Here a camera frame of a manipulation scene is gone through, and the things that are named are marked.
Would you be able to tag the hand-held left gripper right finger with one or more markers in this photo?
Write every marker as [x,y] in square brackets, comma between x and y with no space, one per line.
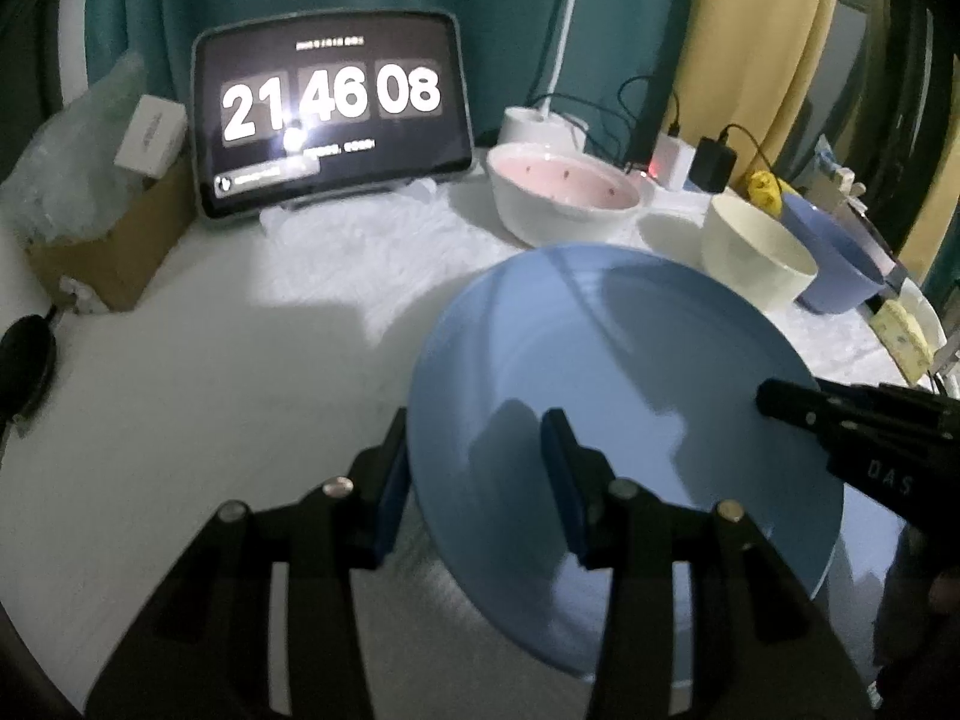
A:
[559,480]

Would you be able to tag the tablet with clock display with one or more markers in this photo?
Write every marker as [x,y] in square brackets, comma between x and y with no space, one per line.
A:
[330,97]

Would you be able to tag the white charger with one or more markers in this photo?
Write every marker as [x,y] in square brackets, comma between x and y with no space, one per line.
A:
[675,161]

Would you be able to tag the cream bowl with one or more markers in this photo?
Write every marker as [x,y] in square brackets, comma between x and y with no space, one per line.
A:
[750,262]

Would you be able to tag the white basin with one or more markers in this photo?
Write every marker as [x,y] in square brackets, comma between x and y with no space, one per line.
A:
[926,315]

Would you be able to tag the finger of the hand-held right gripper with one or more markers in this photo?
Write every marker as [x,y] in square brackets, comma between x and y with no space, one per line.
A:
[900,401]
[795,405]

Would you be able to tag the black charger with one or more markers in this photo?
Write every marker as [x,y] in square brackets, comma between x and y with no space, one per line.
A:
[712,165]

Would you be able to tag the blue plate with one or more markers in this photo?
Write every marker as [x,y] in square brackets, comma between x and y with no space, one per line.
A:
[637,360]

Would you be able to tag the yellow curtain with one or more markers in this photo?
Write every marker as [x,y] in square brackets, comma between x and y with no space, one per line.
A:
[750,37]

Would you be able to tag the black round object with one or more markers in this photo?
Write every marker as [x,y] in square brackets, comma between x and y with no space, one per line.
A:
[26,367]

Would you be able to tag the dark blue bowl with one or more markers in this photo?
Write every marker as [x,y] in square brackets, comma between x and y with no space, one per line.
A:
[832,277]

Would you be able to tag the white tablecloth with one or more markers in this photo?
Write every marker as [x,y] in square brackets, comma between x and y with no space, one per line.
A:
[225,390]

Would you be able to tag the blue white packet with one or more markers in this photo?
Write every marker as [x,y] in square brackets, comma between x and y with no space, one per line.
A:
[832,161]

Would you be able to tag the yellow packet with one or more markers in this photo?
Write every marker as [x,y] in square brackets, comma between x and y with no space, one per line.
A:
[765,191]

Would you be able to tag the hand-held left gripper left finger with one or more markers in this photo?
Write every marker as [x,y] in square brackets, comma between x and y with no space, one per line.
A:
[390,499]

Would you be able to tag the pink speckled bowl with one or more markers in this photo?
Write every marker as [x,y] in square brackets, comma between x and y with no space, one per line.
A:
[562,184]

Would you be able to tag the small white box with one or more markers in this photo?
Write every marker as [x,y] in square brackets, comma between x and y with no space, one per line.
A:
[150,135]

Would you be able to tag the white desk lamp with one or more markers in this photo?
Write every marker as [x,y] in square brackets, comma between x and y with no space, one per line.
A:
[536,127]

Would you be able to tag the clear plastic bag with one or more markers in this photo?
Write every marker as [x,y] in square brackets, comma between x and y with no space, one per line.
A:
[67,157]

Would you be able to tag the yellow sponge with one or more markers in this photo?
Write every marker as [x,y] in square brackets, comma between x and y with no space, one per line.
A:
[904,337]

